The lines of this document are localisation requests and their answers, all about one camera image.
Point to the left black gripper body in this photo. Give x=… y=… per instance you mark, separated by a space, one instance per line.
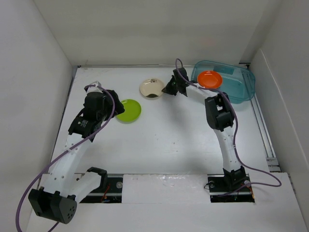
x=105 y=114

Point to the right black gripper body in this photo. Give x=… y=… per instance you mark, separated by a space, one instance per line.
x=173 y=85

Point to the cream plate dark smudge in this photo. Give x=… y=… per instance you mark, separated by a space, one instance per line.
x=152 y=88

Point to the orange plate front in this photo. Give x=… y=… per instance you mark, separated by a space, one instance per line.
x=209 y=79

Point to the green plate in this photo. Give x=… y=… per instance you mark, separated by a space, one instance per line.
x=132 y=111

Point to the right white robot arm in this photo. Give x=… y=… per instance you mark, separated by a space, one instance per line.
x=220 y=117

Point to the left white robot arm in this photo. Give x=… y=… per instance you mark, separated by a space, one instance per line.
x=58 y=198

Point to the teal plastic bin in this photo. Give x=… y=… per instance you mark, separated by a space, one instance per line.
x=238 y=82

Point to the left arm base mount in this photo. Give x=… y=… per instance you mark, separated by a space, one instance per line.
x=111 y=193

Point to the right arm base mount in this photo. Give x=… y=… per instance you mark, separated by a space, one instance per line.
x=220 y=193

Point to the metal side rail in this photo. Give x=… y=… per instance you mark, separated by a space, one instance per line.
x=253 y=138

